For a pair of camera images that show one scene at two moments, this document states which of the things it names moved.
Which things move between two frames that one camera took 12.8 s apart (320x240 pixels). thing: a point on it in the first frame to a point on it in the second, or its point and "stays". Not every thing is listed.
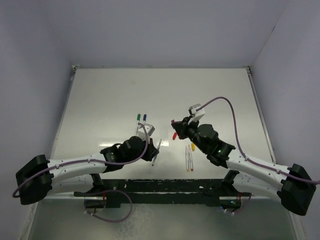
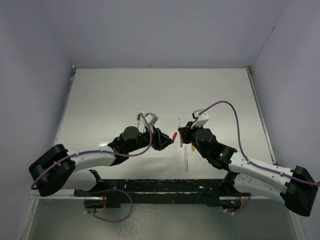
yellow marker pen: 186,157 stays
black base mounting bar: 182,192 stays
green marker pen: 138,117 stays
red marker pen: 190,159 to 181,144
